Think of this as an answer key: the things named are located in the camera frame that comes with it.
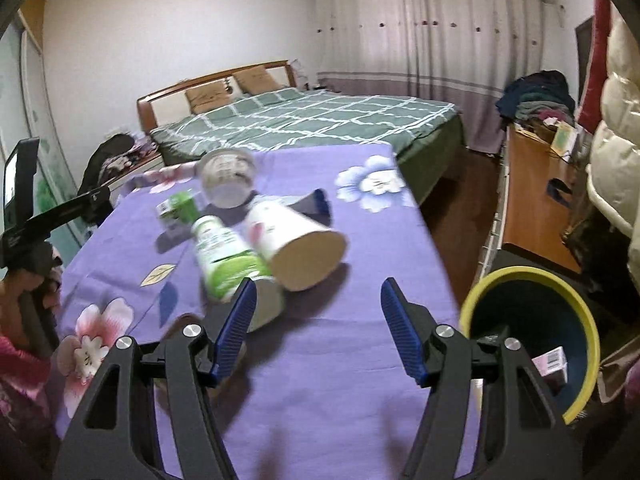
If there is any cream down jacket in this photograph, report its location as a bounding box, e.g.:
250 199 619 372
585 7 640 241

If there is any brown pillow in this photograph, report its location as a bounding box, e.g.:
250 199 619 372
185 82 231 115
232 66 281 95

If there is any beige tote bag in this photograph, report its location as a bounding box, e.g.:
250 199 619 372
597 340 640 401

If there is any clear plastic container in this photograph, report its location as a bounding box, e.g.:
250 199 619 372
196 149 258 209

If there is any green checked bed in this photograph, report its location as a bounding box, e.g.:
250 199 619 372
149 87 466 206

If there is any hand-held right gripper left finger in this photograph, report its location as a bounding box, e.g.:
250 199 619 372
52 276 258 480

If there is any dark blue clip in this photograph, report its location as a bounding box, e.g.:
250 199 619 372
292 187 332 226

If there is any white nightstand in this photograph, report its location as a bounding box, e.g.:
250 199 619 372
107 152 166 206

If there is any small green carton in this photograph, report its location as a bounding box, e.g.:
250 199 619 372
155 191 201 226

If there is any dark brown bag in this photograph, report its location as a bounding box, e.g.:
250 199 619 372
562 200 631 291

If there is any pink strawberry box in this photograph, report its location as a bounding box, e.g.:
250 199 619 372
531 346 568 391

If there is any dark clothes heap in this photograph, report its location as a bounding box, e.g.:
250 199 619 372
77 132 138 226

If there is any yellow rimmed trash bin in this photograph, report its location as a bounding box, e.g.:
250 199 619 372
459 266 601 426

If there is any dark blue object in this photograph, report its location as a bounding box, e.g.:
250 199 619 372
546 177 576 206

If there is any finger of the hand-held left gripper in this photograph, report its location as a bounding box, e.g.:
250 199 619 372
30 185 113 233

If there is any white paper cup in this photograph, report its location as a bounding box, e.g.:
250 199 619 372
243 200 347 292

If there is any purple floral cloth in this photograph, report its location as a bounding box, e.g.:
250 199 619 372
55 142 481 480

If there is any pink and white curtain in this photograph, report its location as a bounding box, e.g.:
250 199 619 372
307 0 551 153

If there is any wooden sideboard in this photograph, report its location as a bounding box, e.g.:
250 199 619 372
492 122 593 273

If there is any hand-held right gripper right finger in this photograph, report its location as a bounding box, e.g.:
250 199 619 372
380 276 586 480

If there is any pile of folded clothes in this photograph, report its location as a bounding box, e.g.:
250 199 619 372
496 71 576 126

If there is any green and white bottle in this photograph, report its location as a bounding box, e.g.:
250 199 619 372
191 214 286 333

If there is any person's left hand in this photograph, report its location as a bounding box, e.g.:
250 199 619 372
0 255 63 356

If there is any wooden headboard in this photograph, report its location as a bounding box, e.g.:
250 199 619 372
136 60 296 133

